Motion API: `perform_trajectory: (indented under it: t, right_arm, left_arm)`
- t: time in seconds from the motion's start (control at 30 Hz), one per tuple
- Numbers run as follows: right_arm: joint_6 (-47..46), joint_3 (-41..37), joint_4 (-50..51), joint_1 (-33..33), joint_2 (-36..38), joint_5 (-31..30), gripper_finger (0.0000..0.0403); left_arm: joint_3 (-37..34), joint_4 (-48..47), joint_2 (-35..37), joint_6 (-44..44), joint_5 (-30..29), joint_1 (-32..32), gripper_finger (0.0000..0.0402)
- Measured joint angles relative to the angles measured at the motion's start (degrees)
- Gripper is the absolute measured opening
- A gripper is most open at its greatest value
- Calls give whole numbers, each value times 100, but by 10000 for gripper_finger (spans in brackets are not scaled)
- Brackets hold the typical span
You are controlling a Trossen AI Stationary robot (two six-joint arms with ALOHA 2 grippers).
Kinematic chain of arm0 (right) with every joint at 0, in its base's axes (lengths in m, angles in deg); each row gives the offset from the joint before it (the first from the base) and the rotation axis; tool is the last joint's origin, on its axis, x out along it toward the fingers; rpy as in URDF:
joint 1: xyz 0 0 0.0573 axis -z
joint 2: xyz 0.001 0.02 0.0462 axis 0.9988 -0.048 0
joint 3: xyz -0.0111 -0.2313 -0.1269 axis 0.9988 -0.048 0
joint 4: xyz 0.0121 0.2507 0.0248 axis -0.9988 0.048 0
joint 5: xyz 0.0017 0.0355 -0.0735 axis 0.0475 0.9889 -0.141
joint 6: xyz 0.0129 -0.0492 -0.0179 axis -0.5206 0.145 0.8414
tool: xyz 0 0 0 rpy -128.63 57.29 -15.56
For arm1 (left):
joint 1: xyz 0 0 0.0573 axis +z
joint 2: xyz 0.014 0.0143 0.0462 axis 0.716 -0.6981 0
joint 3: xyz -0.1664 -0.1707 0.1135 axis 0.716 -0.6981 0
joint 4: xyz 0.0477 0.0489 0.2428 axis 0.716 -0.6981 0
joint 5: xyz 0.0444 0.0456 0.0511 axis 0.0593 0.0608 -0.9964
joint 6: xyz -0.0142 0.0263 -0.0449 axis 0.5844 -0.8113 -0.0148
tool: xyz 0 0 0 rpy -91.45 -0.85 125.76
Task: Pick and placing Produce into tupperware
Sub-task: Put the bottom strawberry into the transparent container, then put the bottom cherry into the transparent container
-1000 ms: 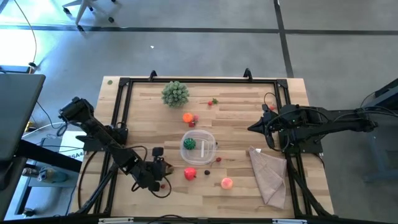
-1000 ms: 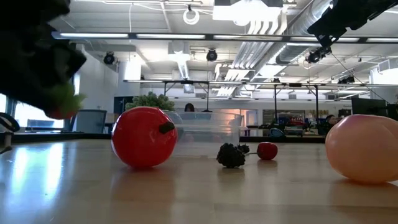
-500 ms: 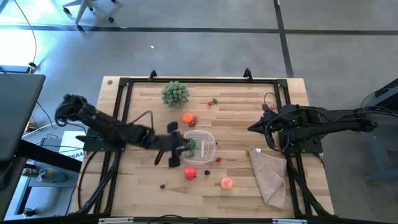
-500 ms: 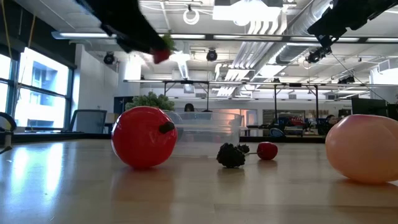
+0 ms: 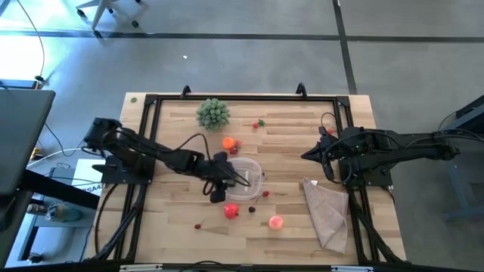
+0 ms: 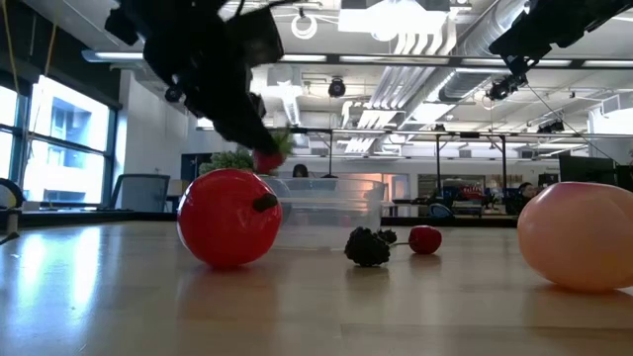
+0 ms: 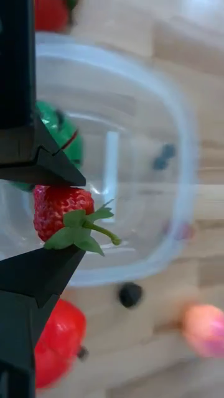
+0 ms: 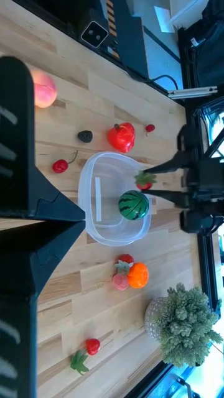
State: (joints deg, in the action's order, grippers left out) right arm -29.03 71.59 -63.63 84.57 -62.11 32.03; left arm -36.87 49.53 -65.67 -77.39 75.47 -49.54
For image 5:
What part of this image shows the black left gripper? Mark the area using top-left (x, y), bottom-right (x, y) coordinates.
top-left (198, 150), bottom-right (251, 204)

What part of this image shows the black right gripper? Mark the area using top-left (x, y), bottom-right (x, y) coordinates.
top-left (301, 126), bottom-right (355, 183)

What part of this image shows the clear plastic tupperware container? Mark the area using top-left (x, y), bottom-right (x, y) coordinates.
top-left (225, 157), bottom-right (265, 201)

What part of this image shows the pink round fruit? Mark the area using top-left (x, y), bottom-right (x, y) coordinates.
top-left (223, 202), bottom-right (240, 220)

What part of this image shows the beige folded towel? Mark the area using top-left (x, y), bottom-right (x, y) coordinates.
top-left (302, 177), bottom-right (349, 255)

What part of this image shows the green succulent in white pot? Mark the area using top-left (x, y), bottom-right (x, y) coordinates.
top-left (195, 97), bottom-right (231, 132)

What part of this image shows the white box with lettering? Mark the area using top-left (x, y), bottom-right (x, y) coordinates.
top-left (71, 158), bottom-right (107, 197)

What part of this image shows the clear bottle with teal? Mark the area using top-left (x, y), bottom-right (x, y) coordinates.
top-left (45, 202), bottom-right (83, 224)

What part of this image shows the white office chair base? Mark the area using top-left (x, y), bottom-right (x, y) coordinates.
top-left (75, 0), bottom-right (143, 39)

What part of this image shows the dark grey desk top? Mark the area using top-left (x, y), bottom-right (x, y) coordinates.
top-left (0, 88), bottom-right (57, 197)

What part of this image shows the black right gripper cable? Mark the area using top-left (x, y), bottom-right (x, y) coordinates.
top-left (319, 112), bottom-right (340, 183)

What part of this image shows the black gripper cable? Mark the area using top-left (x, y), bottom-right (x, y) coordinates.
top-left (319, 112), bottom-right (340, 183)
top-left (176, 132), bottom-right (217, 196)

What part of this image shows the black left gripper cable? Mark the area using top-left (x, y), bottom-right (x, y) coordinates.
top-left (176, 132), bottom-right (217, 196)

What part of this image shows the black metal table frame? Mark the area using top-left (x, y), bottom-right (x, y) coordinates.
top-left (90, 82), bottom-right (408, 265)

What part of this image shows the black floor cable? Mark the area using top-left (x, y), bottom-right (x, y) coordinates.
top-left (43, 122), bottom-right (88, 158)

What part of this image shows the white floor cable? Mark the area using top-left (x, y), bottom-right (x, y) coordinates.
top-left (26, 147), bottom-right (86, 168)

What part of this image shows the thin yellow cord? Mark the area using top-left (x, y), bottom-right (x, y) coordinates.
top-left (17, 0), bottom-right (46, 82)

